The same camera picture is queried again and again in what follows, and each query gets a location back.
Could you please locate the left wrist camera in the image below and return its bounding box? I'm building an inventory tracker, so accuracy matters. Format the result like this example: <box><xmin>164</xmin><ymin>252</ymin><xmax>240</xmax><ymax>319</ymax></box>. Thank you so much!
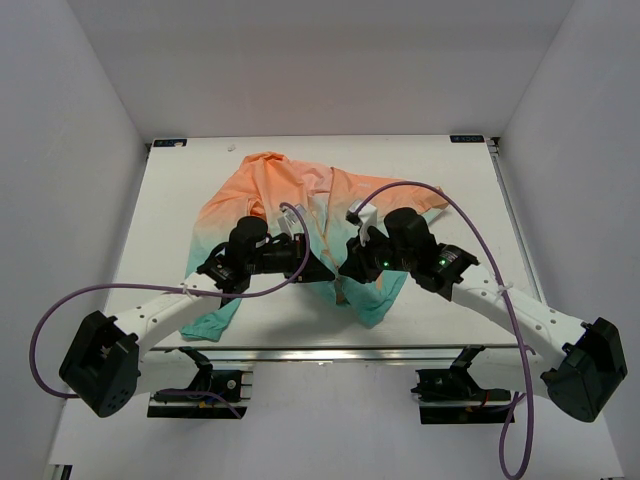
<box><xmin>277</xmin><ymin>204</ymin><xmax>306</xmax><ymax>237</ymax></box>

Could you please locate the purple cable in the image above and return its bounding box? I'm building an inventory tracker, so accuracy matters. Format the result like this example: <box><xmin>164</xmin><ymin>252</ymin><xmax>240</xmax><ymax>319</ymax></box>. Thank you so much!
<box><xmin>349</xmin><ymin>180</ymin><xmax>535</xmax><ymax>479</ymax></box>
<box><xmin>28</xmin><ymin>200</ymin><xmax>311</xmax><ymax>420</ymax></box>

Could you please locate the left blue corner label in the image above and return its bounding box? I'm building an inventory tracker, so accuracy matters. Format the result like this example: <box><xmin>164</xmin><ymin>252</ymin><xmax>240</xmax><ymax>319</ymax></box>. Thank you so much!
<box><xmin>152</xmin><ymin>138</ymin><xmax>187</xmax><ymax>148</ymax></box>

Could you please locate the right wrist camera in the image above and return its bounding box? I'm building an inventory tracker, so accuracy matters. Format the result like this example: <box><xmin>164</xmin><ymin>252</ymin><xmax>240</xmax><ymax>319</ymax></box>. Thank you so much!
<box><xmin>345</xmin><ymin>200</ymin><xmax>378</xmax><ymax>246</ymax></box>

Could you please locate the white front panel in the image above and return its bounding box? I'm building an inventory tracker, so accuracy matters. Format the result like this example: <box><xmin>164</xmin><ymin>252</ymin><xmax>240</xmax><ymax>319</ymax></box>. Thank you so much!
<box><xmin>47</xmin><ymin>357</ymin><xmax>626</xmax><ymax>480</ymax></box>

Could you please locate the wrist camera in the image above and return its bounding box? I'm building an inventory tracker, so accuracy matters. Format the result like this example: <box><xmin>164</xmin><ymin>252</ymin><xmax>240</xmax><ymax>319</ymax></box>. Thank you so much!
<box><xmin>345</xmin><ymin>200</ymin><xmax>378</xmax><ymax>246</ymax></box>
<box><xmin>277</xmin><ymin>204</ymin><xmax>306</xmax><ymax>237</ymax></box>

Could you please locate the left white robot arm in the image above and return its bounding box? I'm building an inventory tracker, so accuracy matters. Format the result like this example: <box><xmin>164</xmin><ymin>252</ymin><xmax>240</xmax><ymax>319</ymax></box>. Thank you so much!
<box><xmin>59</xmin><ymin>216</ymin><xmax>335</xmax><ymax>418</ymax></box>

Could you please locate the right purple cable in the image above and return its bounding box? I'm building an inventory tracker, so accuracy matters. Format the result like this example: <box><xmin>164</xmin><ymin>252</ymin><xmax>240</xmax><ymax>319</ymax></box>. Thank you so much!
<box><xmin>349</xmin><ymin>180</ymin><xmax>535</xmax><ymax>479</ymax></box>

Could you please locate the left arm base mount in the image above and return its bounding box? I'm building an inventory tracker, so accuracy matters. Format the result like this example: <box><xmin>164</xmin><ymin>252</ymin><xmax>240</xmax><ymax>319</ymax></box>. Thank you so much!
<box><xmin>138</xmin><ymin>347</ymin><xmax>253</xmax><ymax>420</ymax></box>

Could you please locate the orange and teal jacket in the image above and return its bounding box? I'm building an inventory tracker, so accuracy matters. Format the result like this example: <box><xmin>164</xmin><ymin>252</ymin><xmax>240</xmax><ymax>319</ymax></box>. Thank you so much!
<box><xmin>180</xmin><ymin>152</ymin><xmax>448</xmax><ymax>341</ymax></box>

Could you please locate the blue corner label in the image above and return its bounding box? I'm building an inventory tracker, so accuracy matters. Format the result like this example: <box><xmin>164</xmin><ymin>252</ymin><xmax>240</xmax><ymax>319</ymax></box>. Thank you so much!
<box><xmin>449</xmin><ymin>134</ymin><xmax>485</xmax><ymax>144</ymax></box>
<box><xmin>152</xmin><ymin>138</ymin><xmax>187</xmax><ymax>148</ymax></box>

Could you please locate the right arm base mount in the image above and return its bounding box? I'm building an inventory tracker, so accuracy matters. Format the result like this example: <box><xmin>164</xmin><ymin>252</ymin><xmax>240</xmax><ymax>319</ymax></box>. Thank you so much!
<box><xmin>411</xmin><ymin>369</ymin><xmax>514</xmax><ymax>425</ymax></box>

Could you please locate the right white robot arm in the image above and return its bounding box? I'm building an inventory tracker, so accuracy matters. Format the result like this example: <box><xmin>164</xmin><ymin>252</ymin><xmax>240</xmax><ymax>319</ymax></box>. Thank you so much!
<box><xmin>339</xmin><ymin>202</ymin><xmax>627</xmax><ymax>423</ymax></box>

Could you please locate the right blue corner label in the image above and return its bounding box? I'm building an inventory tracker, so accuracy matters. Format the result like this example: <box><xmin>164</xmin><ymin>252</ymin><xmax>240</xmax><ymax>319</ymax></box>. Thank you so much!
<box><xmin>449</xmin><ymin>134</ymin><xmax>485</xmax><ymax>144</ymax></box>

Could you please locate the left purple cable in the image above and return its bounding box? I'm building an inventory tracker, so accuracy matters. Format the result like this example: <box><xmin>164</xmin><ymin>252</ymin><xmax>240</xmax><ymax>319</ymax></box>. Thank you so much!
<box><xmin>28</xmin><ymin>200</ymin><xmax>311</xmax><ymax>420</ymax></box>

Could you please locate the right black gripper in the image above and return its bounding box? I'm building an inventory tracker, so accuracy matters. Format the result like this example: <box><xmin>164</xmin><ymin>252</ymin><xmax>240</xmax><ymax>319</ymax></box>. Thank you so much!
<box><xmin>338</xmin><ymin>225</ymin><xmax>415</xmax><ymax>285</ymax></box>

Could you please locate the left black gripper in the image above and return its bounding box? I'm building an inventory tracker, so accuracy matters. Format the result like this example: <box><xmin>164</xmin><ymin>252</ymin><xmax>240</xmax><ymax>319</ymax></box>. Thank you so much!
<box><xmin>246</xmin><ymin>233</ymin><xmax>335</xmax><ymax>284</ymax></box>

